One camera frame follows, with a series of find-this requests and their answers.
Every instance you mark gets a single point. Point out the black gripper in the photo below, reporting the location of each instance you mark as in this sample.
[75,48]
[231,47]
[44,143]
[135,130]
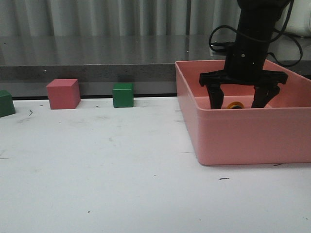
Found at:
[244,66]

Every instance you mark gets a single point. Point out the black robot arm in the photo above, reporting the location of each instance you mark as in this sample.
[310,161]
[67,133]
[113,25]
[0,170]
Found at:
[257,22]

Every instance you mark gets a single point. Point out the pink plastic bin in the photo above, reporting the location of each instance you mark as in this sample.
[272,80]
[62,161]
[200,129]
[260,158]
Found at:
[278,133]

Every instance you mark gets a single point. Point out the white blender appliance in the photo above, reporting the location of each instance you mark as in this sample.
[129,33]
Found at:
[300,19]

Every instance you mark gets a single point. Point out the green cube near bin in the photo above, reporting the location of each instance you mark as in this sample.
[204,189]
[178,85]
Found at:
[123,95]

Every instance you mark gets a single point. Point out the pink cube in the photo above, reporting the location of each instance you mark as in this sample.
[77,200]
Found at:
[63,94]

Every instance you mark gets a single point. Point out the grey stone counter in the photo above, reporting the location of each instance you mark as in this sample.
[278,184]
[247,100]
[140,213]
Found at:
[28,64]

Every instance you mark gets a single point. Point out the green cube far left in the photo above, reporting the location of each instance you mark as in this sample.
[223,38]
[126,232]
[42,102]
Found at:
[6,104]

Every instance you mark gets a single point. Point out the grey curtain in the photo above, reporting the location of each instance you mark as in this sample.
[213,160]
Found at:
[114,17]

